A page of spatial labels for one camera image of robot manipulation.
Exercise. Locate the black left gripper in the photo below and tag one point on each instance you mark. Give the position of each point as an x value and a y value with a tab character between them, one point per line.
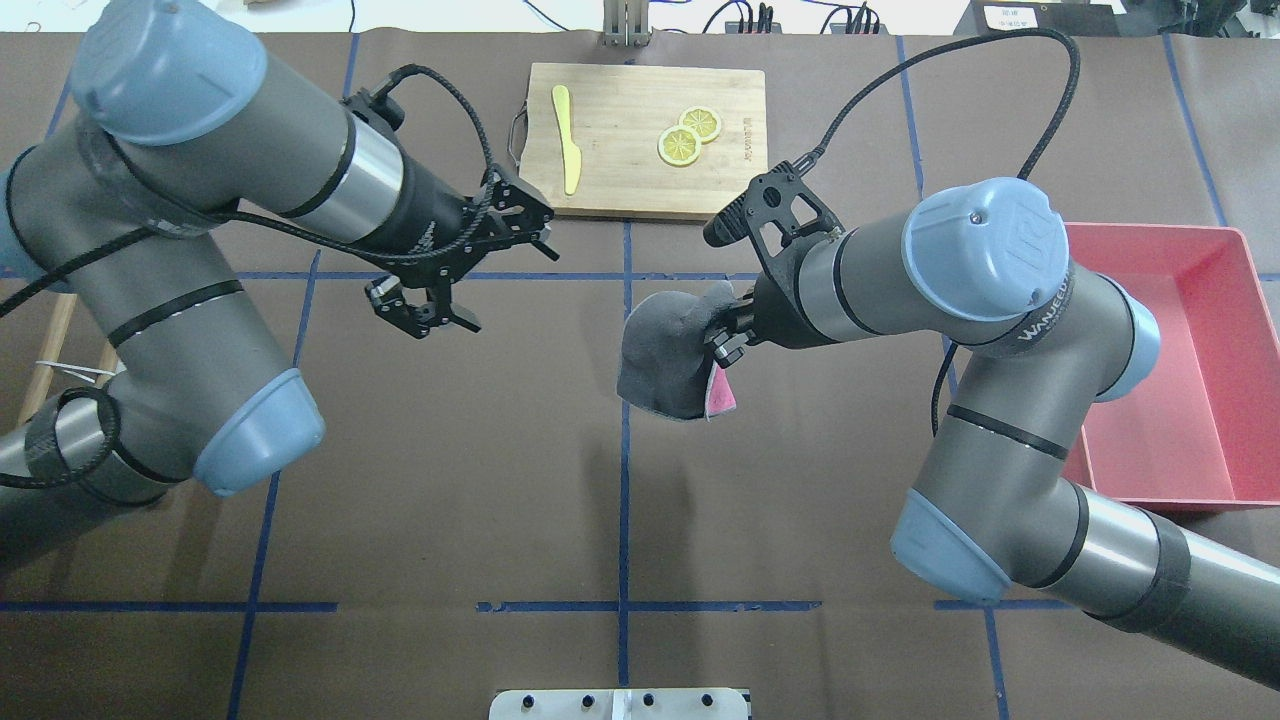
428	217

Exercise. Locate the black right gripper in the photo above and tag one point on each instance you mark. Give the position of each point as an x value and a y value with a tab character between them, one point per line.
777	312

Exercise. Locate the grey and pink cloth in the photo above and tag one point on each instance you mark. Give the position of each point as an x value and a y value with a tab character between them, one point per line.
664	367

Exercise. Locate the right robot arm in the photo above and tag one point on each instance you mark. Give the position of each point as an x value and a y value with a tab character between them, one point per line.
989	266

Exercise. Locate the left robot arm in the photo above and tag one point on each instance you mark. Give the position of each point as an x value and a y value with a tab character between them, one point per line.
186	122

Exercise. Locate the lemon slice front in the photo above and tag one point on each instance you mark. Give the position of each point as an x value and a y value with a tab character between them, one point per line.
679	146

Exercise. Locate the lemon slice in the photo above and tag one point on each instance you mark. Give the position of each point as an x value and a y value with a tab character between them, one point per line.
679	146
705	122

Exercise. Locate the yellow plastic knife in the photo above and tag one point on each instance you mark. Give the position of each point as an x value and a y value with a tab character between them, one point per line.
571	153

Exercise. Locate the lemon slice back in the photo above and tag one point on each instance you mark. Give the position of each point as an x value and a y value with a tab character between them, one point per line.
705	122

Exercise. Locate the bamboo cutting board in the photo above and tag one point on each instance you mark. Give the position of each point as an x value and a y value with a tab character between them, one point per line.
618	113

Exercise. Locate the wooden stick right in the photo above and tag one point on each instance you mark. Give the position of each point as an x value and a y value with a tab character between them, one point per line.
109	362

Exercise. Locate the wooden stick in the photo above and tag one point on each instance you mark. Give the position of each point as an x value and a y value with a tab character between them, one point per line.
55	336
109	362

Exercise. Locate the wooden stick left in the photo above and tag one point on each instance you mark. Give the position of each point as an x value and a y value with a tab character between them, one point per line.
55	336

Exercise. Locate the pink plastic bin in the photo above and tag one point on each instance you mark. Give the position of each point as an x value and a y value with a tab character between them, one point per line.
1199	434

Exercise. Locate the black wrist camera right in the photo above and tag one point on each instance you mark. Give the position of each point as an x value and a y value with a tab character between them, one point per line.
782	219

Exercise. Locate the aluminium frame post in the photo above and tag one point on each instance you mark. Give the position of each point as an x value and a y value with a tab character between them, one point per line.
626	23

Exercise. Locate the white metal base plate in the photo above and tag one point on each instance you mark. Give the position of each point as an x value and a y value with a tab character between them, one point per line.
623	703

